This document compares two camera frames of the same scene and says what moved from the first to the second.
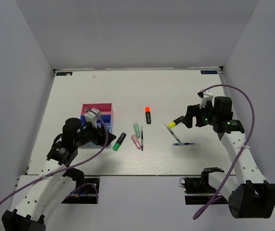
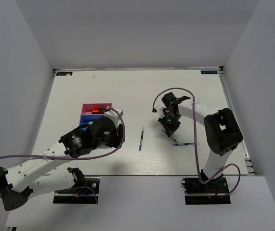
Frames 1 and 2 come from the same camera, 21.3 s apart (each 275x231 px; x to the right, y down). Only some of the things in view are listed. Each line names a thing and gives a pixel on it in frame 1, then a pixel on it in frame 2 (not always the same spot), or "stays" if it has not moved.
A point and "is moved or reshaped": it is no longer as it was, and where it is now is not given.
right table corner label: [209, 72] stays
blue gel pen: [181, 144] stays
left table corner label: [64, 73] stays
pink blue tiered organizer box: [107, 109] stays
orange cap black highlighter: [148, 113] is moved or reshaped
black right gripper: [193, 110] to [170, 129]
